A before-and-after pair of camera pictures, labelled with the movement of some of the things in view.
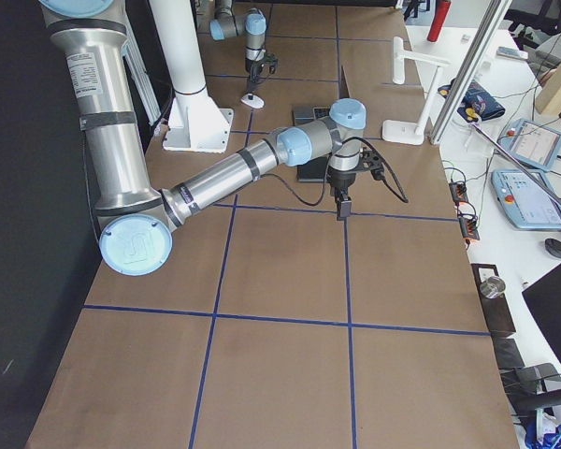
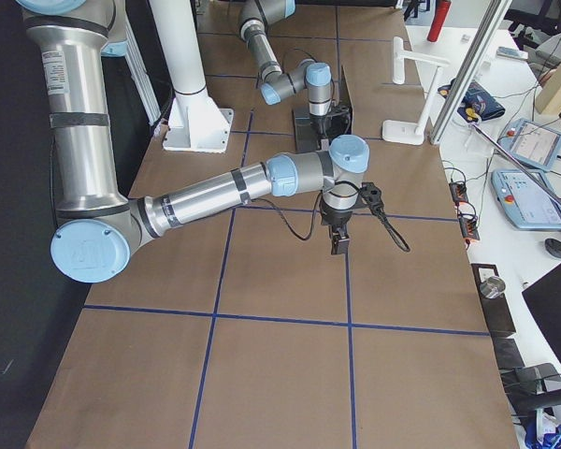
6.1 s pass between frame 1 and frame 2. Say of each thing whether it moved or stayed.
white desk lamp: stayed
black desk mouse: stayed
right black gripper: moved
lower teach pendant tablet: stayed
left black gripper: moved
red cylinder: stayed
